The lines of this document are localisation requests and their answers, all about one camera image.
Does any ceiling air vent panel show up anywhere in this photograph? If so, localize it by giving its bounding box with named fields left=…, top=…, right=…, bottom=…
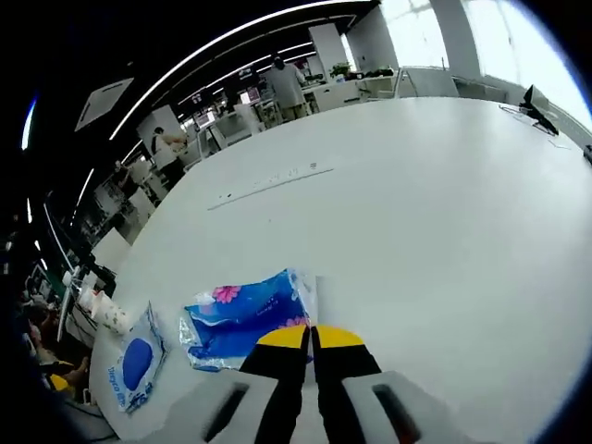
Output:
left=75, top=77, right=135, bottom=133

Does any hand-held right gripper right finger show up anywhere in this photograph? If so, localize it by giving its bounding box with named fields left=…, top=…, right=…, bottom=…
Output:
left=312, top=325, right=463, bottom=444

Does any white table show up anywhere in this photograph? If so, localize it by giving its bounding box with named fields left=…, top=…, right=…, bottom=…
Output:
left=87, top=95, right=592, bottom=444

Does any person's left hand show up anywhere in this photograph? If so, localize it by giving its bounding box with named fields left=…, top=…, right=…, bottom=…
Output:
left=68, top=356, right=92, bottom=385

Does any blue and white packet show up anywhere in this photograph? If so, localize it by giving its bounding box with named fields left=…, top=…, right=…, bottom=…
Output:
left=110, top=300, right=171, bottom=415

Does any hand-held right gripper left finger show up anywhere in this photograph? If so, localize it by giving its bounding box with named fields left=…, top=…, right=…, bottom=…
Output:
left=179, top=325, right=312, bottom=444

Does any black tablet stand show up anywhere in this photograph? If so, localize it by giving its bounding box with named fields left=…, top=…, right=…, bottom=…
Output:
left=520, top=84, right=561, bottom=136

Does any white paper cup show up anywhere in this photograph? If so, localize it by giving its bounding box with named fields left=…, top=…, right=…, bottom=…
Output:
left=76, top=286, right=129, bottom=335

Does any blue tissue packet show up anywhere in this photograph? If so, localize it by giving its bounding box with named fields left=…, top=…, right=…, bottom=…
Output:
left=179, top=267, right=320, bottom=372

